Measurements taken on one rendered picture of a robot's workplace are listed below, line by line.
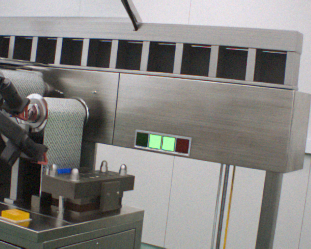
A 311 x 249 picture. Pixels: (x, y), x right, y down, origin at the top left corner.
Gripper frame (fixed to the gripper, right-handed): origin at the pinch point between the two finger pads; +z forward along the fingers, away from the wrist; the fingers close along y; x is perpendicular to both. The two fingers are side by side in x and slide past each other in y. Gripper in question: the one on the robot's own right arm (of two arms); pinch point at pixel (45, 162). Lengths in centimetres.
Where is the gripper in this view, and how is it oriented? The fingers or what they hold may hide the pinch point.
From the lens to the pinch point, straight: 223.5
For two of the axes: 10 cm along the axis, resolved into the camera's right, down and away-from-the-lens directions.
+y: 8.6, 1.2, -4.9
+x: 3.4, -8.5, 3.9
